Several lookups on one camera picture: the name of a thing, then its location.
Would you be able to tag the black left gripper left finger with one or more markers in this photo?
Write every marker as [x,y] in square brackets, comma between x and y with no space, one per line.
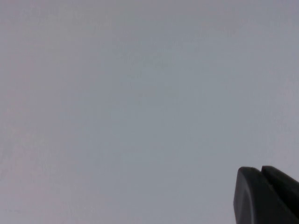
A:
[250,198]

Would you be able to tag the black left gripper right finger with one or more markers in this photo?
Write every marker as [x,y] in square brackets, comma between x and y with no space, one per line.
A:
[285,193]

